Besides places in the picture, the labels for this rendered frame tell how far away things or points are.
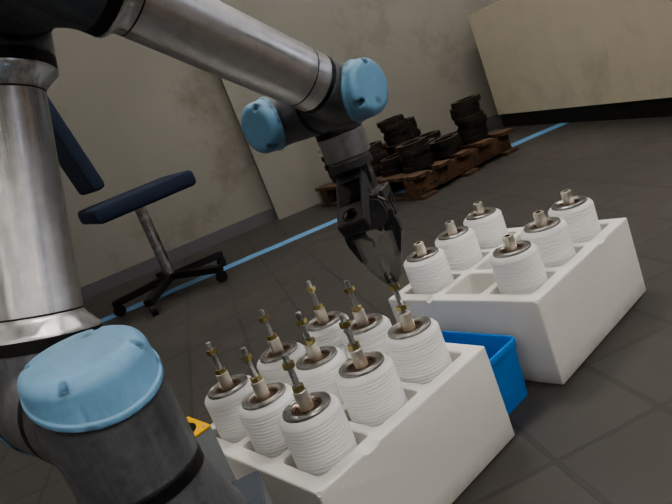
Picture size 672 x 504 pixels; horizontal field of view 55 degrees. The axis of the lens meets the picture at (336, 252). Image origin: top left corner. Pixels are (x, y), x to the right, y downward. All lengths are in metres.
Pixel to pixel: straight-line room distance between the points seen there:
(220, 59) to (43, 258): 0.28
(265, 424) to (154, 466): 0.45
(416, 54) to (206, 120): 1.48
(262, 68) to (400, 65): 3.79
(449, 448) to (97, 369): 0.64
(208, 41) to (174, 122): 3.54
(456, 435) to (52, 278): 0.66
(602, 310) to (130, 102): 3.38
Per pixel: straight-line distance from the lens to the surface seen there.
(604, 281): 1.43
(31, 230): 0.72
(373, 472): 0.97
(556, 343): 1.28
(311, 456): 0.95
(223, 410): 1.13
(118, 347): 0.60
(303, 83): 0.78
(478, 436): 1.12
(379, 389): 0.99
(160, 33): 0.70
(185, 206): 4.26
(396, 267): 1.04
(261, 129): 0.91
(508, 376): 1.25
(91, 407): 0.58
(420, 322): 1.09
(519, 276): 1.27
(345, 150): 0.99
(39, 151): 0.73
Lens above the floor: 0.66
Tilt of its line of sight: 14 degrees down
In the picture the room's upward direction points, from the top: 21 degrees counter-clockwise
